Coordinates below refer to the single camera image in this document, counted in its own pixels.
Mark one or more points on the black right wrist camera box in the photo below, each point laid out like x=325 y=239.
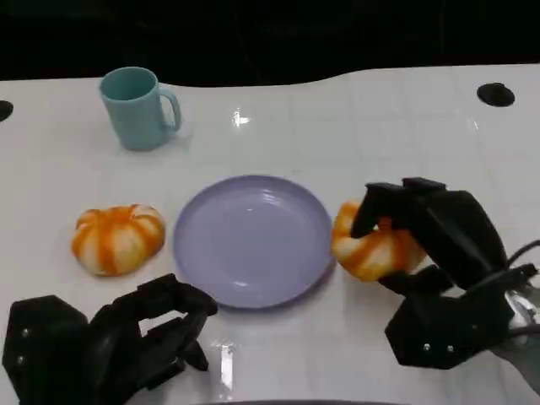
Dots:
x=447 y=329

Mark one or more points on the pale green mug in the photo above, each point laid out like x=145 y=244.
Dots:
x=134 y=114

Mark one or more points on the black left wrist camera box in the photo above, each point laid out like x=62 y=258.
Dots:
x=42 y=341

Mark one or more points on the lilac plate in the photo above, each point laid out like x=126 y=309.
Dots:
x=253 y=244

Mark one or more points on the black table grommet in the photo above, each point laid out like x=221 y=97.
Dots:
x=4 y=110
x=495 y=94

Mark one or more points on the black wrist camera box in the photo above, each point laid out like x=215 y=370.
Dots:
x=42 y=341
x=447 y=329

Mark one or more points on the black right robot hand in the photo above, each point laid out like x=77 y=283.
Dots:
x=460 y=236

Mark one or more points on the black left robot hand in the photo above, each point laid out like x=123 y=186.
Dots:
x=122 y=341

